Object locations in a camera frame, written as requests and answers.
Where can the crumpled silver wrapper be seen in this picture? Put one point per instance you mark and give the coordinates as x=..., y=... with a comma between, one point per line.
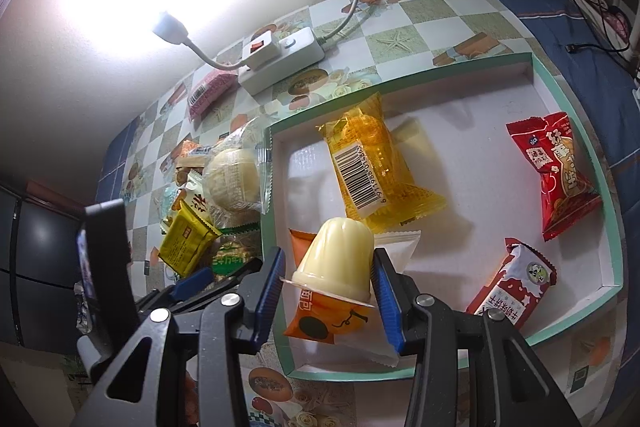
x=84, y=319

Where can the tan snack packet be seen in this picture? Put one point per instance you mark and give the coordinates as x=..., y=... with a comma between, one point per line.
x=192, y=152

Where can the white snack packet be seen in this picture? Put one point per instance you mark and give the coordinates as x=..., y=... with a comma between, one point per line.
x=195, y=202

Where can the green snack packet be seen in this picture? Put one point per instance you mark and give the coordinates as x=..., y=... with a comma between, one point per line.
x=232, y=257

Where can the dark cabinet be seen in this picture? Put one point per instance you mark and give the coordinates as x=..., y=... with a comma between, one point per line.
x=35, y=267

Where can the orange and white bread packet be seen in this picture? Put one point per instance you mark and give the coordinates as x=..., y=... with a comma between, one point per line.
x=320, y=322

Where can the clear orange snack packet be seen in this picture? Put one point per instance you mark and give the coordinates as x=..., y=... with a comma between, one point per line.
x=380, y=142

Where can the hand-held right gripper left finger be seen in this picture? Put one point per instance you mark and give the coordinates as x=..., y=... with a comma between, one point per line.
x=267, y=292

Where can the pale yellow jelly cup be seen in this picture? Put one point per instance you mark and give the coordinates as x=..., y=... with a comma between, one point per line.
x=335, y=257

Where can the red snack packet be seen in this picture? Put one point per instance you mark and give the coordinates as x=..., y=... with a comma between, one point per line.
x=565, y=187

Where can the white cardboard tray green rim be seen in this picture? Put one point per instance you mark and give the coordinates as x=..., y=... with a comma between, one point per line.
x=475, y=187

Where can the pink snack packet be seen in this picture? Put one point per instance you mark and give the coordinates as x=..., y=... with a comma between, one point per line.
x=207, y=92

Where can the pink plastic item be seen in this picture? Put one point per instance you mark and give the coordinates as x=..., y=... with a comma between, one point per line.
x=612, y=19

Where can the yellow snack packet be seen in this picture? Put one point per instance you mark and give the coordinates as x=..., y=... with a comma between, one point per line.
x=185, y=242

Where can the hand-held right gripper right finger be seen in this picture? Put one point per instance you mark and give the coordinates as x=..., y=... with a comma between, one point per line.
x=387, y=302

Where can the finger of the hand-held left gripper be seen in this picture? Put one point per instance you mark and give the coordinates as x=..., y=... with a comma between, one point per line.
x=235, y=279
x=195, y=281

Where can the red and white biscuit packet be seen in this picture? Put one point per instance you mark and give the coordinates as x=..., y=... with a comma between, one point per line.
x=515, y=287

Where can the white gooseneck plug-in lamp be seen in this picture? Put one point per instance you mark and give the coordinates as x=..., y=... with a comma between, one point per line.
x=170, y=27

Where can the white power strip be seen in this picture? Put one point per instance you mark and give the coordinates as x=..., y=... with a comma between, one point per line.
x=295, y=57

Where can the bun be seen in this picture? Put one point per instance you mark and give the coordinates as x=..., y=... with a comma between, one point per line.
x=232, y=179

